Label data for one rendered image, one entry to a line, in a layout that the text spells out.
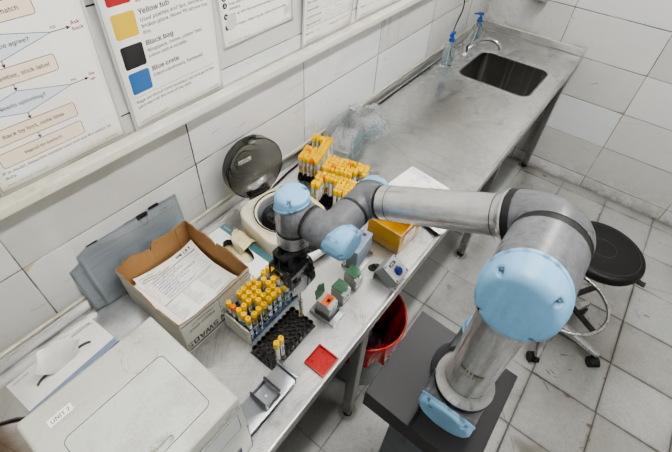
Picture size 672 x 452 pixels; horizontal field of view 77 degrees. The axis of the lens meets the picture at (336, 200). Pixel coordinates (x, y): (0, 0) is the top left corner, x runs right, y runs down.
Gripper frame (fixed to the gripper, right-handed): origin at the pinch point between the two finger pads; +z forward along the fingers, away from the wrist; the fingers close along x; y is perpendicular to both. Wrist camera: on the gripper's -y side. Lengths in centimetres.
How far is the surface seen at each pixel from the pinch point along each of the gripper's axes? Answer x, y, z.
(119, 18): -49, 1, -56
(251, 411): 8.0, 27.8, 14.2
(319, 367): 13.2, 7.9, 18.0
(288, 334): 1.1, 6.7, 15.9
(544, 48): -3, -242, 18
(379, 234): 1.9, -38.9, 13.4
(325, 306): 5.5, -4.3, 10.7
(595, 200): 69, -237, 106
